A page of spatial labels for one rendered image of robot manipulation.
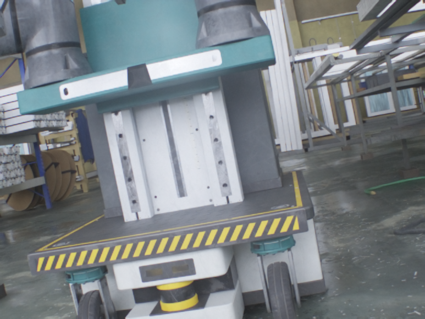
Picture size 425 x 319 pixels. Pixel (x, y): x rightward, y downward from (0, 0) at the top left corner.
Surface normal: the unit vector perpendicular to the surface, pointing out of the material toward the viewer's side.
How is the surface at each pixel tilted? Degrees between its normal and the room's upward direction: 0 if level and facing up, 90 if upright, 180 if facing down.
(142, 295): 90
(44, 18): 92
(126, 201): 90
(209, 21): 70
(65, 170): 75
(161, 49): 90
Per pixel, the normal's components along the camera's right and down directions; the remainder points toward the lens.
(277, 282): -0.21, -0.59
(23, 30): 0.36, 0.42
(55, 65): 0.17, -0.33
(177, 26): -0.11, 0.08
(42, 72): -0.22, -0.25
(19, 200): -0.52, 0.07
